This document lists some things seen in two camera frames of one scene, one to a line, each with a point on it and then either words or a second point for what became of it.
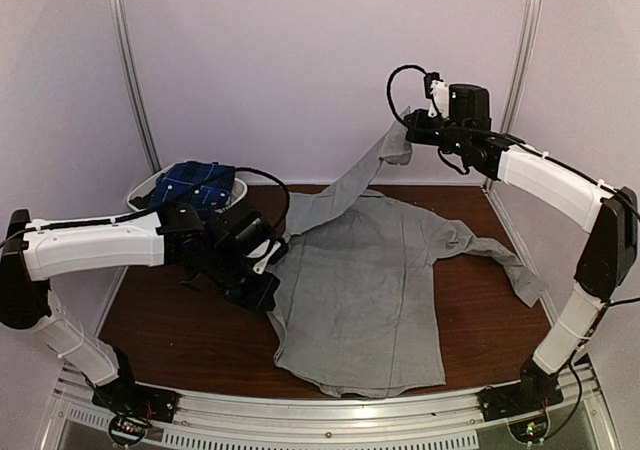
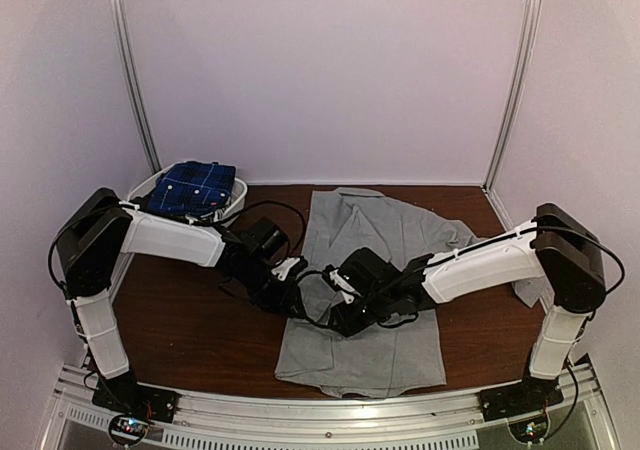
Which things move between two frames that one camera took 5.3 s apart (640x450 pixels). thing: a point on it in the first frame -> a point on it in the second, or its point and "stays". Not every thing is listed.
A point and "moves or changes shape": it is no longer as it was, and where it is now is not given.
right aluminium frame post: x=526 y=52 stays
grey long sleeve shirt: x=358 y=302 moves or changes shape
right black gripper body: x=452 y=134 -> x=376 y=310
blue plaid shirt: x=205 y=185 stays
